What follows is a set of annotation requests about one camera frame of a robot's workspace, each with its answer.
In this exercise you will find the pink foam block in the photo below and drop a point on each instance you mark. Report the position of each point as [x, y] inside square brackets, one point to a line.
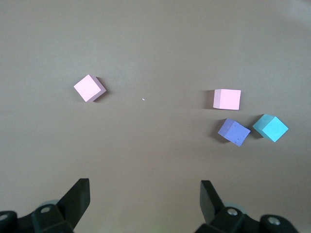
[87, 88]
[227, 99]

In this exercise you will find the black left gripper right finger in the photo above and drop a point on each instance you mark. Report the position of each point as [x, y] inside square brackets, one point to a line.
[218, 216]

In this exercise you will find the purple foam block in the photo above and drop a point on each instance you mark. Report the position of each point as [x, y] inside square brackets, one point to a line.
[234, 132]

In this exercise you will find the blue foam block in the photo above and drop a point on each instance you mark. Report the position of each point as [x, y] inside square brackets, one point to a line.
[270, 128]

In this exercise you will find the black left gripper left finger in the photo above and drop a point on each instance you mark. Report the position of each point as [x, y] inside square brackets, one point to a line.
[60, 213]

